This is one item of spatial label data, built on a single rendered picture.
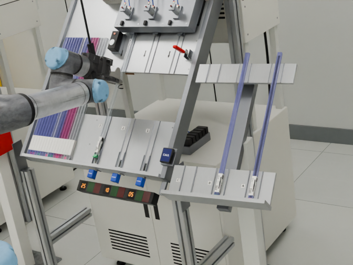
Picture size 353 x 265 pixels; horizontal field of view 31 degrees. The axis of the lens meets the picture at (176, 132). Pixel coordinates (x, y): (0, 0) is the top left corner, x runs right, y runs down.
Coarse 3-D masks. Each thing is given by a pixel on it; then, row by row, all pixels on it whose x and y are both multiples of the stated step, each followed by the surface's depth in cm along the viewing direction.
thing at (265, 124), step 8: (280, 56) 205; (280, 64) 205; (272, 80) 202; (272, 88) 201; (272, 96) 200; (272, 104) 200; (264, 120) 197; (264, 128) 196; (264, 136) 195; (256, 160) 193; (256, 168) 192
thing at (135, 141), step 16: (80, 128) 243; (96, 128) 238; (112, 128) 234; (128, 128) 231; (144, 128) 227; (160, 128) 223; (80, 144) 240; (96, 144) 236; (112, 144) 232; (128, 144) 228; (144, 144) 224; (160, 144) 221; (80, 160) 237; (96, 160) 234; (112, 160) 229; (128, 160) 226; (144, 160) 222
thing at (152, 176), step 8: (32, 160) 255; (40, 160) 249; (48, 160) 244; (56, 160) 240; (64, 160) 238; (72, 160) 236; (80, 168) 242; (88, 168) 236; (96, 168) 232; (104, 168) 227; (112, 168) 225; (120, 168) 223; (136, 176) 225; (144, 176) 220; (152, 176) 216
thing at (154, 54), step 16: (96, 0) 263; (80, 16) 264; (96, 16) 260; (112, 16) 255; (80, 32) 261; (96, 32) 256; (144, 48) 240; (160, 48) 236; (192, 48) 228; (112, 64) 246; (128, 64) 241; (144, 64) 237; (160, 64) 233; (176, 64) 229
